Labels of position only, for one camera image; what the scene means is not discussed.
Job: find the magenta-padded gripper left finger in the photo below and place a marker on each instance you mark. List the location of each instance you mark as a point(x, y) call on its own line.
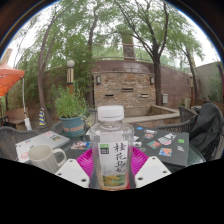
point(70, 172)

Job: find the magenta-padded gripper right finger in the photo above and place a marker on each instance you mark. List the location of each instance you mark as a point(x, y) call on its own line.
point(152, 170)

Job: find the clear white-capped drink bottle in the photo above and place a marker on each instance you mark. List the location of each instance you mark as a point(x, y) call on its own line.
point(111, 143)

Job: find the black laptop with stickers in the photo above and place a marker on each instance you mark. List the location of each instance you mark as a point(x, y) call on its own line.
point(173, 151)

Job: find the small blue printed card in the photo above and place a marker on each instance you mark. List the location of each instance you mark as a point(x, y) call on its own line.
point(80, 145)

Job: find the white ribbed mug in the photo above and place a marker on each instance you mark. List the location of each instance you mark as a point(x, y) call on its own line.
point(41, 158)

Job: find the silver laptop with stickers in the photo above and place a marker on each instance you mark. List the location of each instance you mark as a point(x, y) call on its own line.
point(40, 140)

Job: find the blue yellow striped cone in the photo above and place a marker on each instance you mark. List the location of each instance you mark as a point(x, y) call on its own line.
point(42, 116)

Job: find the green plant in blue pot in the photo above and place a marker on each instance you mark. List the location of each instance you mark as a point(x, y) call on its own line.
point(70, 103)

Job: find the black backpack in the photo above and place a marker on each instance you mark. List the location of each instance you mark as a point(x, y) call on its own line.
point(208, 126)

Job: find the wooden bench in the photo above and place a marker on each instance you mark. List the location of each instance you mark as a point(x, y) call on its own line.
point(16, 115)

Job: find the tree with dark trunk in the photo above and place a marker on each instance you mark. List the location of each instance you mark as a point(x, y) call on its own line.
point(157, 86)

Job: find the tree with thin leaning trunk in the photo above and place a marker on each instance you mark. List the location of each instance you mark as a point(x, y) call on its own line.
point(41, 93)

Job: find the orange canopy with white pole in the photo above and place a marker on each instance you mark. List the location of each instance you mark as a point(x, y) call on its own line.
point(10, 78)

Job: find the grey wall box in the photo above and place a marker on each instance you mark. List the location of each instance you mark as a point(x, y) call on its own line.
point(165, 98)

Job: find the wooden globe lamp post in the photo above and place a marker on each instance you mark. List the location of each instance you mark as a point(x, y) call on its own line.
point(70, 78)
point(192, 90)

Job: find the black wall lamp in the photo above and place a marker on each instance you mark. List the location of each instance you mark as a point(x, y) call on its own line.
point(98, 80)
point(152, 80)

